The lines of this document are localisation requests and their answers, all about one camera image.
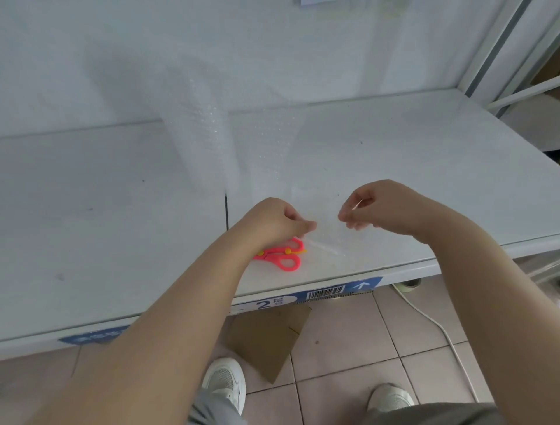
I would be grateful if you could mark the person's left forearm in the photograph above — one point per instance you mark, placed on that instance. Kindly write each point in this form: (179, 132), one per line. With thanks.
(166, 332)

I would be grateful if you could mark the blue white barcode shelf label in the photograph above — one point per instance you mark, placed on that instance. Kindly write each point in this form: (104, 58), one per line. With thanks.
(323, 292)

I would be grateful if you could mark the person's right forearm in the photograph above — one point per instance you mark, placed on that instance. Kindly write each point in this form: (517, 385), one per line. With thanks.
(494, 315)

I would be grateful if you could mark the grey trousers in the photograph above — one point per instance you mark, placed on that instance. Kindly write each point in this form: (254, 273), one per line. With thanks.
(437, 416)

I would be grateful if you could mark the clear bubble wrap piece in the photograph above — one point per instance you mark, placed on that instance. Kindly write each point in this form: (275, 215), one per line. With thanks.
(326, 219)

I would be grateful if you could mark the white shoe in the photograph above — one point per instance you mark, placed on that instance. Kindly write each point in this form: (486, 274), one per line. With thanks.
(389, 397)
(225, 381)

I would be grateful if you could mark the white left shoe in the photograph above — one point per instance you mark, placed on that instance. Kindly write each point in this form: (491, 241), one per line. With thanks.
(225, 381)

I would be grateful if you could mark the person's left thumb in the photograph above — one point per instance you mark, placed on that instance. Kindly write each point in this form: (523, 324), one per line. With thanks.
(302, 227)

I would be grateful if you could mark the brown cardboard piece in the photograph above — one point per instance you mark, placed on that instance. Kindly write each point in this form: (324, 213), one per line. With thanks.
(267, 341)

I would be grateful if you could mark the person's left hand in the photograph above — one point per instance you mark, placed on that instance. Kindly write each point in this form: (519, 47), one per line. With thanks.
(267, 225)

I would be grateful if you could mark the white right shoe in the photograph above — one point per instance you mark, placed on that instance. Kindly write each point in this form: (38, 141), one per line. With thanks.
(389, 397)

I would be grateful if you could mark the clear bubble wrap roll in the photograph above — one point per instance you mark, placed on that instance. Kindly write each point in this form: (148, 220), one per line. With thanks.
(199, 140)

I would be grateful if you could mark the person's right hand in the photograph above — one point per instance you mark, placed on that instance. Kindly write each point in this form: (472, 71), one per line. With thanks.
(389, 205)

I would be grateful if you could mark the person's right thumb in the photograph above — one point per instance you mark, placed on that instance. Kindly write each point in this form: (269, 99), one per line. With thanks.
(356, 214)

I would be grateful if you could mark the pink plastic scissors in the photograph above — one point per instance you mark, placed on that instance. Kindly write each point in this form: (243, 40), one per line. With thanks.
(284, 258)

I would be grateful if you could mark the beige tape roll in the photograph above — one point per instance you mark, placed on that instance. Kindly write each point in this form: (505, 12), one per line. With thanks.
(410, 284)

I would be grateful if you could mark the white metal shelf frame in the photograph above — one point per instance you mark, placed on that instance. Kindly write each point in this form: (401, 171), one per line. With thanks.
(494, 48)

